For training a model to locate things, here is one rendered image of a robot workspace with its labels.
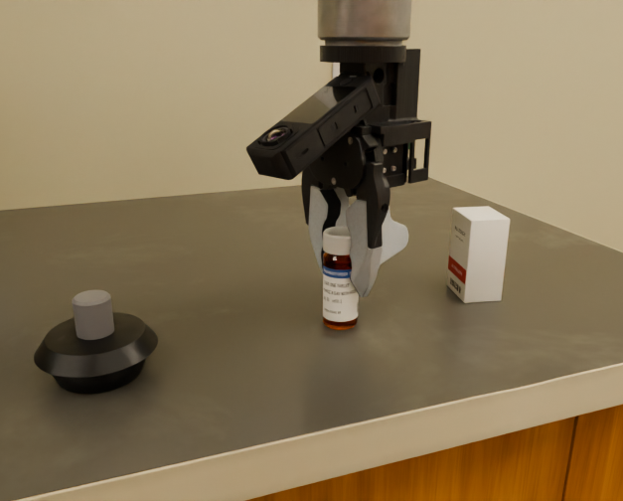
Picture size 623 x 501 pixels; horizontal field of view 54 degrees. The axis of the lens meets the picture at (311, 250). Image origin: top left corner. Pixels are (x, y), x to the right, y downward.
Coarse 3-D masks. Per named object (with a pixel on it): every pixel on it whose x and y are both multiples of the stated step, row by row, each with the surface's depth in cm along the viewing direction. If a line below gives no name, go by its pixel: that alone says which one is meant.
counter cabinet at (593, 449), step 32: (576, 416) 54; (608, 416) 56; (448, 448) 50; (480, 448) 51; (512, 448) 52; (544, 448) 54; (576, 448) 55; (608, 448) 57; (352, 480) 47; (384, 480) 48; (416, 480) 50; (448, 480) 51; (480, 480) 52; (512, 480) 54; (544, 480) 55; (576, 480) 57; (608, 480) 59
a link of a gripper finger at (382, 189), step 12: (372, 168) 48; (372, 180) 49; (384, 180) 49; (360, 192) 50; (372, 192) 49; (384, 192) 49; (372, 204) 49; (384, 204) 50; (372, 216) 50; (384, 216) 50; (372, 228) 50; (372, 240) 50
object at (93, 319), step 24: (96, 312) 45; (120, 312) 51; (48, 336) 46; (72, 336) 46; (96, 336) 46; (120, 336) 46; (144, 336) 47; (48, 360) 44; (72, 360) 44; (96, 360) 44; (120, 360) 44; (144, 360) 47; (72, 384) 45; (96, 384) 45; (120, 384) 46
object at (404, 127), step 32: (352, 64) 50; (384, 64) 50; (416, 64) 52; (384, 96) 51; (416, 96) 53; (352, 128) 49; (384, 128) 49; (416, 128) 51; (320, 160) 53; (352, 160) 49; (384, 160) 52; (352, 192) 51
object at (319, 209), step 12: (312, 192) 55; (324, 192) 54; (336, 192) 55; (312, 204) 56; (324, 204) 54; (336, 204) 54; (348, 204) 57; (312, 216) 56; (324, 216) 54; (336, 216) 55; (312, 228) 56; (324, 228) 55; (312, 240) 57
